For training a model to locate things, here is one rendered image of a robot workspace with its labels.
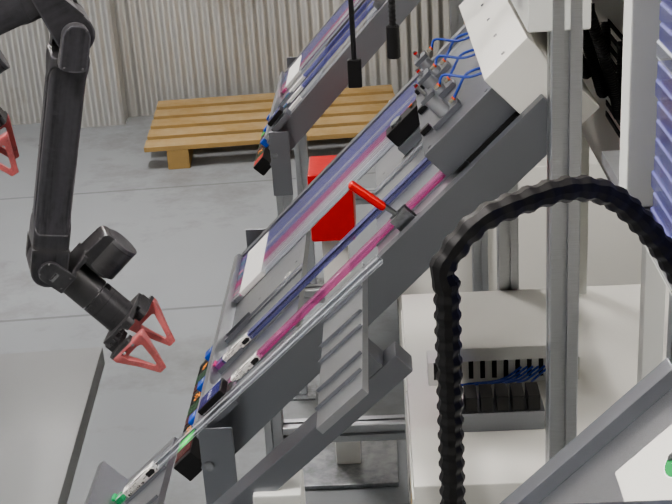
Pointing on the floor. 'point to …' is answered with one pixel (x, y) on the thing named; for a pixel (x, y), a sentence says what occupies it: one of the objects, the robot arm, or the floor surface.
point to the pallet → (250, 121)
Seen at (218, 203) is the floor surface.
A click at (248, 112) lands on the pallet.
